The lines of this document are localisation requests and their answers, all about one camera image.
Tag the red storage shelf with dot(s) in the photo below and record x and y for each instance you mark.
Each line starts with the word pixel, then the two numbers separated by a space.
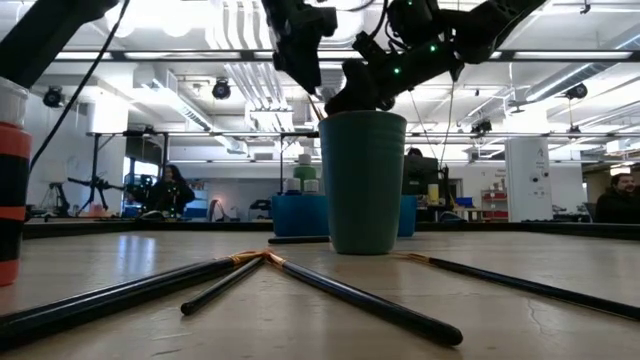
pixel 495 215

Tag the black computer monitor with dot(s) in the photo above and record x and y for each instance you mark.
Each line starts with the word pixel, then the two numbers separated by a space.
pixel 422 175

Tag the large green paint bottle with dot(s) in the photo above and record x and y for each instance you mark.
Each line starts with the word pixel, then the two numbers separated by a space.
pixel 304 175

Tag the blue plastic tray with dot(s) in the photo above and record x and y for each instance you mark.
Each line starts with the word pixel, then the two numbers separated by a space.
pixel 295 215

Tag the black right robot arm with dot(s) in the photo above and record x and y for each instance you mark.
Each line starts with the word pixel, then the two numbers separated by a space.
pixel 495 25

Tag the black background robot arm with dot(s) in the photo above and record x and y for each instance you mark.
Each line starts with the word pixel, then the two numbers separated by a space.
pixel 100 184

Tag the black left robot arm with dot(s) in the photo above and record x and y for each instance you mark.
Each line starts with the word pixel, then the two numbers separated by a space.
pixel 40 35

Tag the white pillar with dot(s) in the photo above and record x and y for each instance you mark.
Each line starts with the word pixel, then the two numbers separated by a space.
pixel 525 180

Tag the black aluminium table frame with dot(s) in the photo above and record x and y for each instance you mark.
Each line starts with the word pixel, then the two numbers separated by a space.
pixel 230 226

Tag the teal plastic cup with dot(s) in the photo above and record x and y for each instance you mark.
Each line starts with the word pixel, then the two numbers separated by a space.
pixel 362 190

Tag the small yellow container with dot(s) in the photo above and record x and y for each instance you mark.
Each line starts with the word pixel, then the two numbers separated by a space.
pixel 433 194

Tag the orange-red paint bottle black label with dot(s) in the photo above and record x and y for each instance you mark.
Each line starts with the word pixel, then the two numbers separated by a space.
pixel 12 150

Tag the black background rig frame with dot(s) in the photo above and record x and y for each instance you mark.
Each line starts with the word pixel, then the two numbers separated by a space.
pixel 225 134

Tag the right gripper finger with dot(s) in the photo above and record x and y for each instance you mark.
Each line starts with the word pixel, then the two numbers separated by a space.
pixel 362 85
pixel 339 105

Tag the black overhead light bar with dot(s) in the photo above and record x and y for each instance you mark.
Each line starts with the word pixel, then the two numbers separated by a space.
pixel 507 55

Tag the person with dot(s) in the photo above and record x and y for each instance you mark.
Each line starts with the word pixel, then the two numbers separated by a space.
pixel 617 207
pixel 414 151
pixel 170 197

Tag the black ceiling-mounted camera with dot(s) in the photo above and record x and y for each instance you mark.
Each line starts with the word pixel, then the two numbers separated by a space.
pixel 481 126
pixel 52 96
pixel 577 91
pixel 574 129
pixel 221 90

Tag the thick black paintbrush gold ferrule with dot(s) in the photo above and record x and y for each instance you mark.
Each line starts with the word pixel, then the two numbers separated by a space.
pixel 100 301

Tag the black tripod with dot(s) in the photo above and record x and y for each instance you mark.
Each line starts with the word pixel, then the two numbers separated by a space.
pixel 59 200

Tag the thin short black paintbrush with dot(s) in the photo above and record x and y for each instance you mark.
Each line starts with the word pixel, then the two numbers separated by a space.
pixel 220 288

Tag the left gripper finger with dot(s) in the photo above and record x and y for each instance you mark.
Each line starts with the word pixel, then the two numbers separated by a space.
pixel 309 75

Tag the blue lit shelf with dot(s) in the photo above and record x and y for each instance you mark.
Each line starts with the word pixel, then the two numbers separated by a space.
pixel 201 210

